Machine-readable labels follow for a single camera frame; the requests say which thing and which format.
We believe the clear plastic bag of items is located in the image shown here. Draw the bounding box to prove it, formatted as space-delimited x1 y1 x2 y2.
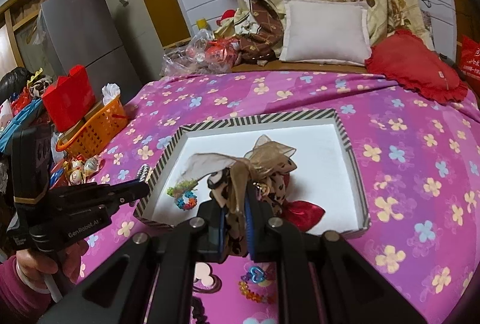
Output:
160 29 240 76

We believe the red satin bow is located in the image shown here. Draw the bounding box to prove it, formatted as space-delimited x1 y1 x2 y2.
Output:
278 195 326 232

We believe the striped black white box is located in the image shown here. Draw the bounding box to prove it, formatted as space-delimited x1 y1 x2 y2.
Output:
134 109 370 237

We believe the colourful plastic chain bracelet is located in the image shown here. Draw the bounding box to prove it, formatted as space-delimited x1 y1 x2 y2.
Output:
237 265 278 305

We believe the red ruffled cushion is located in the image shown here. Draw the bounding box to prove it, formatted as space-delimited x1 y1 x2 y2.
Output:
365 29 469 105

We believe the pink floral bed sheet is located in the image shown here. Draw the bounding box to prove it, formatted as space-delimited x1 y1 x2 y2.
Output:
48 70 480 324

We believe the silver white braided hair tie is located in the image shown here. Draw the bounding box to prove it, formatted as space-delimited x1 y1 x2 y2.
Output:
137 163 154 183

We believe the grey refrigerator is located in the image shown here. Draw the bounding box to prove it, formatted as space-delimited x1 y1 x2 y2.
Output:
39 0 143 104

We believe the red paper bag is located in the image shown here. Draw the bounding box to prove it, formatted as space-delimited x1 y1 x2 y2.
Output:
41 64 96 132

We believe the colourful flower bead bracelet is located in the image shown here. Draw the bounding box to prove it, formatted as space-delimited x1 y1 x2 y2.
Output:
166 179 200 211

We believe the orange plastic basket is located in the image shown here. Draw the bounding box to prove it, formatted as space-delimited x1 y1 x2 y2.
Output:
55 95 129 159

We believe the brown leopard scrunchie bow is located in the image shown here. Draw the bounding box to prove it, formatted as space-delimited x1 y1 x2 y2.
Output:
168 135 297 257

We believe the santa plush toy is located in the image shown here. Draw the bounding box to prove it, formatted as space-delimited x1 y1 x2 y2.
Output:
215 9 236 37

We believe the white tissue paper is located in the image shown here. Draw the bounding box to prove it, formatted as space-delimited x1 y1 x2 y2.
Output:
102 83 121 106

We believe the brown tie pink mouse charm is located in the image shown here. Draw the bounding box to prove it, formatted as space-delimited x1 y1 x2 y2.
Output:
193 262 222 294

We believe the red shopping bag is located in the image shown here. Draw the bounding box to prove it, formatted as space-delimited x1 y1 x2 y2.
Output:
459 35 480 89

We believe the person left hand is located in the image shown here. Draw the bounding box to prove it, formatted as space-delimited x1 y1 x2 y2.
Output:
16 240 89 289

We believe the grey white pillow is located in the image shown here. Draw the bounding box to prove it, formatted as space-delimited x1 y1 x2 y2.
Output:
280 0 372 67

